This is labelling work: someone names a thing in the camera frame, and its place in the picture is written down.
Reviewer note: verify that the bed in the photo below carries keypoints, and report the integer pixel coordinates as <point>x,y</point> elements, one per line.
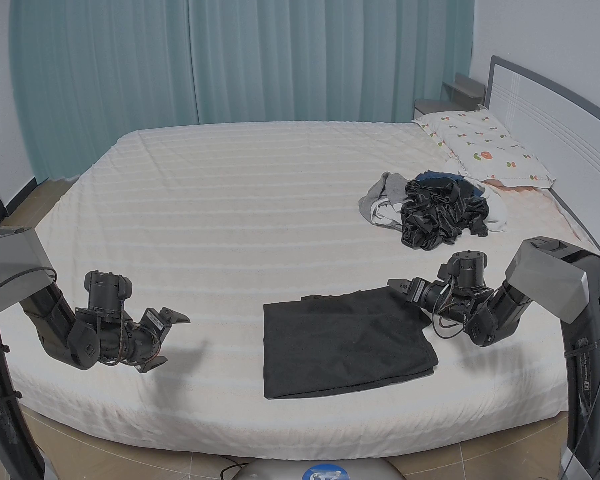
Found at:
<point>255,193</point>

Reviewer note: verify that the white printed pillow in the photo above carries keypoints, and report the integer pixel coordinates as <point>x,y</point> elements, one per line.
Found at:
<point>485,148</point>

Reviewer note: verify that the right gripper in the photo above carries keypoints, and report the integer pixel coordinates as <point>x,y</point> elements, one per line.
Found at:
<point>425,293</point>

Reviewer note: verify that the blue-green curtain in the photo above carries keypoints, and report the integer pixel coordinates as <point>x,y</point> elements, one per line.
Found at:
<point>330,43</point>
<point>105,68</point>

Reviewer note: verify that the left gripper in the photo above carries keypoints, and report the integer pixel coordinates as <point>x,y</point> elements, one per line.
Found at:
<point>150,330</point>

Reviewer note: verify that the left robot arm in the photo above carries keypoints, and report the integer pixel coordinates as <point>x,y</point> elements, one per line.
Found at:
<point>55,328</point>

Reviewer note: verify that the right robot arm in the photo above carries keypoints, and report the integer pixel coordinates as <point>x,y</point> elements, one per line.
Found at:
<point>555,278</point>

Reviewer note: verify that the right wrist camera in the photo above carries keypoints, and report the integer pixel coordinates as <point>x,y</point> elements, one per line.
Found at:
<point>445,271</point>

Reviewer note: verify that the black T-shirt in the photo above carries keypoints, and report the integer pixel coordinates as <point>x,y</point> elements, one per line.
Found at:
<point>340,343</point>

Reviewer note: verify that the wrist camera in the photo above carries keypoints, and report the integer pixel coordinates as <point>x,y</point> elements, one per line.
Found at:
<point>152,364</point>
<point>445,271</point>

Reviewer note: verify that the grey bedside table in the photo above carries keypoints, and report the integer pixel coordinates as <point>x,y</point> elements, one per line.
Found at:
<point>462,90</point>

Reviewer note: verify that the pile of clothes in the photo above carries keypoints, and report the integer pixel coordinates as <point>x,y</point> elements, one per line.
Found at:
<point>435,213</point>

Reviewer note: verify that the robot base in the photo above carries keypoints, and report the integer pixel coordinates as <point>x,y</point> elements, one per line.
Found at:
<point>325,470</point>

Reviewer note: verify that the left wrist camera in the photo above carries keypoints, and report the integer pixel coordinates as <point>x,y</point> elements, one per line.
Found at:
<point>152,364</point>

